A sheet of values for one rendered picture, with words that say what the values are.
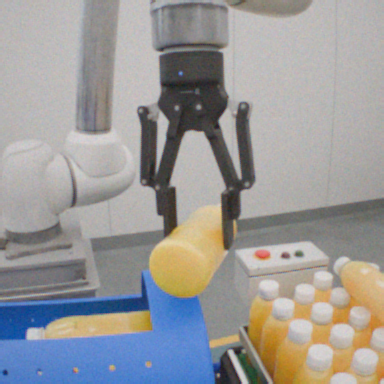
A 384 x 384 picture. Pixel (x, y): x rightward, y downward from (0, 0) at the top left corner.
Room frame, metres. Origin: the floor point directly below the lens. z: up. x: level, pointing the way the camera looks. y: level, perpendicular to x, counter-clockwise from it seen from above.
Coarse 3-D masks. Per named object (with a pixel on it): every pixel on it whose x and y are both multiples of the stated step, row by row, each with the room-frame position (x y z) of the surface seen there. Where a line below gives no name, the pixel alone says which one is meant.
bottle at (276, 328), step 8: (272, 312) 0.59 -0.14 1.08; (272, 320) 0.58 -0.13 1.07; (280, 320) 0.57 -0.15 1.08; (288, 320) 0.57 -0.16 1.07; (264, 328) 0.58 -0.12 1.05; (272, 328) 0.56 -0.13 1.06; (280, 328) 0.56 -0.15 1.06; (288, 328) 0.56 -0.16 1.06; (264, 336) 0.57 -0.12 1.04; (272, 336) 0.56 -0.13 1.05; (280, 336) 0.55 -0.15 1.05; (264, 344) 0.57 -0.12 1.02; (272, 344) 0.56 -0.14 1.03; (264, 352) 0.57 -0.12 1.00; (272, 352) 0.55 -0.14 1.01; (264, 360) 0.56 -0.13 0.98; (272, 360) 0.55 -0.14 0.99; (272, 368) 0.55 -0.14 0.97; (272, 376) 0.55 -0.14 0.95
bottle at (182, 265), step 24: (192, 216) 0.45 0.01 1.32; (216, 216) 0.46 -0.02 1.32; (168, 240) 0.37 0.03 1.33; (192, 240) 0.37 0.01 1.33; (216, 240) 0.41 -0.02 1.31; (168, 264) 0.37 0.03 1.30; (192, 264) 0.36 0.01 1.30; (216, 264) 0.38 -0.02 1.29; (168, 288) 0.37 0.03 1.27; (192, 288) 0.36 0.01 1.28
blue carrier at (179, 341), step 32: (0, 320) 0.51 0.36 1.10; (32, 320) 0.53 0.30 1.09; (160, 320) 0.38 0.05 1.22; (192, 320) 0.38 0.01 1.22; (0, 352) 0.31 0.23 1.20; (32, 352) 0.32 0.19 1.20; (64, 352) 0.33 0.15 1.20; (96, 352) 0.33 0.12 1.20; (128, 352) 0.34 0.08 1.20; (160, 352) 0.35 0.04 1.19; (192, 352) 0.35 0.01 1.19
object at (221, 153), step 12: (204, 108) 0.43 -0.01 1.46; (204, 120) 0.43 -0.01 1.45; (204, 132) 0.43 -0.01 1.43; (216, 132) 0.43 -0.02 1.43; (216, 144) 0.43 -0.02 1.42; (216, 156) 0.43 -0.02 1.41; (228, 156) 0.44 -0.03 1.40; (228, 168) 0.42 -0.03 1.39; (228, 180) 0.42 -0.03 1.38; (228, 192) 0.42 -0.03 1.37
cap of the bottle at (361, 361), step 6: (354, 354) 0.43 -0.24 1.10; (360, 354) 0.43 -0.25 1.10; (366, 354) 0.43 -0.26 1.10; (372, 354) 0.42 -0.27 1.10; (354, 360) 0.42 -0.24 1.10; (360, 360) 0.41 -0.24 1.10; (366, 360) 0.41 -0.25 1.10; (372, 360) 0.41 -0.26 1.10; (354, 366) 0.42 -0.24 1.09; (360, 366) 0.41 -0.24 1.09; (366, 366) 0.40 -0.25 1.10; (372, 366) 0.40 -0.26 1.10
